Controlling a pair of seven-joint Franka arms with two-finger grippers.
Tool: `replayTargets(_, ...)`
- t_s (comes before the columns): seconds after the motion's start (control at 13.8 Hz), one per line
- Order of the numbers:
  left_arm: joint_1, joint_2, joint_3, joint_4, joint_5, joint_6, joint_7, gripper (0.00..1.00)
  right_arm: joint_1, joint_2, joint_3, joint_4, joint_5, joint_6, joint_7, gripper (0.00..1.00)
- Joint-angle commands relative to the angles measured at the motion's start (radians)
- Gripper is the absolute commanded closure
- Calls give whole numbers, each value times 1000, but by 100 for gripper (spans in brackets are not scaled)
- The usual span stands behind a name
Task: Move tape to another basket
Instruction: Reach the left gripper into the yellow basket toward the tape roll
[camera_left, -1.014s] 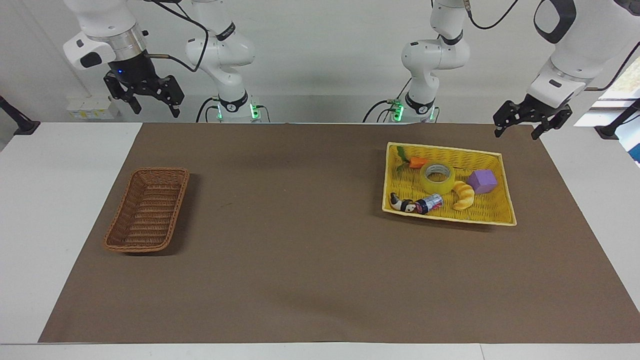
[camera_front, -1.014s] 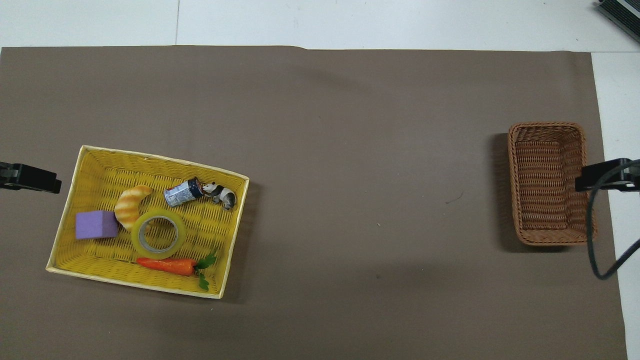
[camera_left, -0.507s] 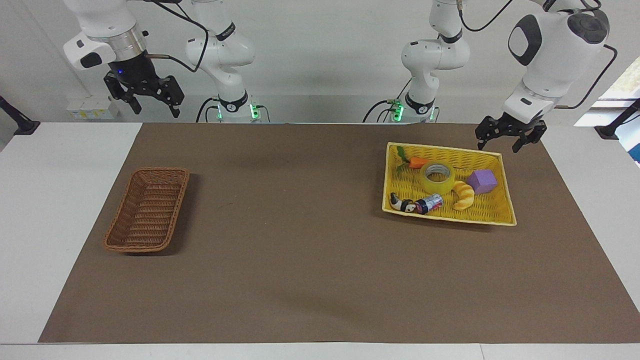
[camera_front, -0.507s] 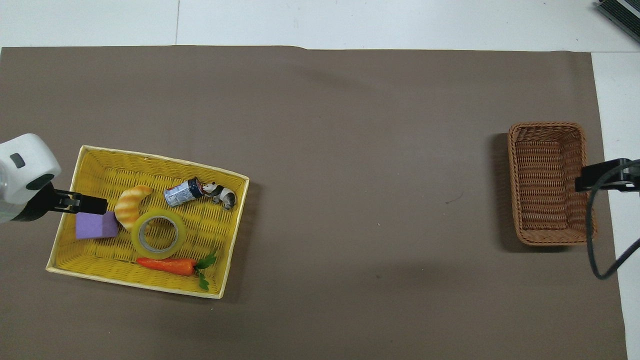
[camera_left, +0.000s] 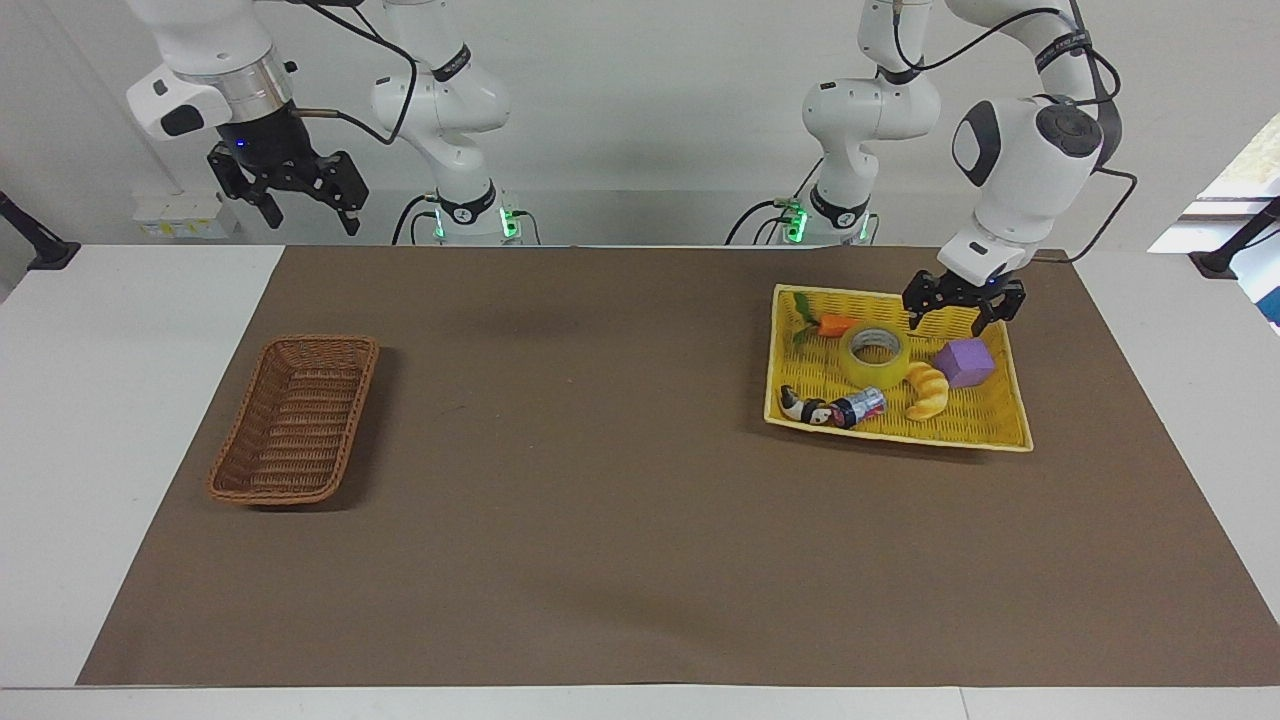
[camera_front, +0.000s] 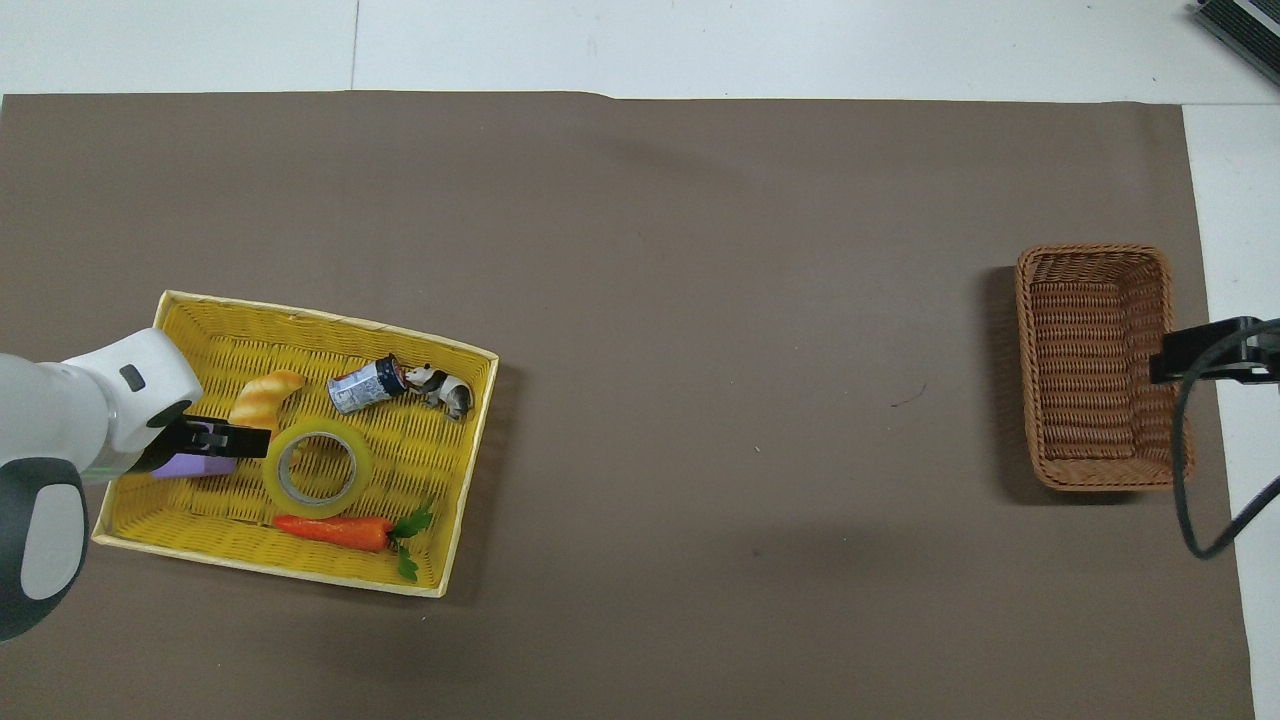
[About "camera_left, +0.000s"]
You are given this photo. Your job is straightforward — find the brown wicker basket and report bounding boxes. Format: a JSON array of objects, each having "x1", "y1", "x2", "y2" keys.
[{"x1": 206, "y1": 333, "x2": 382, "y2": 509}]

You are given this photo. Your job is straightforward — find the white socket box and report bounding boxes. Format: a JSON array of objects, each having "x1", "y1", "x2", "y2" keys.
[{"x1": 132, "y1": 192, "x2": 242, "y2": 242}]

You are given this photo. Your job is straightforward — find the yellow toy croissant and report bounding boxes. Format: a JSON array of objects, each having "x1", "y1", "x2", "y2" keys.
[{"x1": 902, "y1": 361, "x2": 952, "y2": 423}]

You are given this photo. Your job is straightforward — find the black cable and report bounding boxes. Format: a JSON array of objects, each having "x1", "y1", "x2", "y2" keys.
[
  {"x1": 288, "y1": 0, "x2": 420, "y2": 147},
  {"x1": 888, "y1": 0, "x2": 1140, "y2": 267},
  {"x1": 724, "y1": 157, "x2": 827, "y2": 247},
  {"x1": 390, "y1": 193, "x2": 442, "y2": 247}
]

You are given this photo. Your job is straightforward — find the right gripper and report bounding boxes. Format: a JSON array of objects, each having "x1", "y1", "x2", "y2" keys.
[{"x1": 206, "y1": 100, "x2": 370, "y2": 238}]

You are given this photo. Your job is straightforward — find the black stand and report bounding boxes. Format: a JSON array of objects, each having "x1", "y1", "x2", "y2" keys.
[
  {"x1": 0, "y1": 190, "x2": 82, "y2": 272},
  {"x1": 1188, "y1": 197, "x2": 1280, "y2": 280}
]

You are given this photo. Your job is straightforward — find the yellow woven basket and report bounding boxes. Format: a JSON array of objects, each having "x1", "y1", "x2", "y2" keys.
[{"x1": 762, "y1": 283, "x2": 1035, "y2": 454}]

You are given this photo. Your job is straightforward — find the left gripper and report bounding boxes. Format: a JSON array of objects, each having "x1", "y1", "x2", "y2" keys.
[{"x1": 902, "y1": 266, "x2": 1028, "y2": 338}]

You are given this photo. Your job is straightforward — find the orange toy carrot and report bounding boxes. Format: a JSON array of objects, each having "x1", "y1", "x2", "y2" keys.
[{"x1": 790, "y1": 291, "x2": 861, "y2": 348}]

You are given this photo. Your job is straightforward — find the black white penguin toy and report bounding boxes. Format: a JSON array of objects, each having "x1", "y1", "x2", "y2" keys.
[{"x1": 778, "y1": 383, "x2": 837, "y2": 429}]

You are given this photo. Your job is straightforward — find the purple cube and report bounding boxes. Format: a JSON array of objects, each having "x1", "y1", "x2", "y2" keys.
[{"x1": 934, "y1": 338, "x2": 998, "y2": 390}]

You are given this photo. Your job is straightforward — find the yellow clear tape roll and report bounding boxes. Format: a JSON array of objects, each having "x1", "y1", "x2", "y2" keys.
[{"x1": 838, "y1": 325, "x2": 912, "y2": 394}]

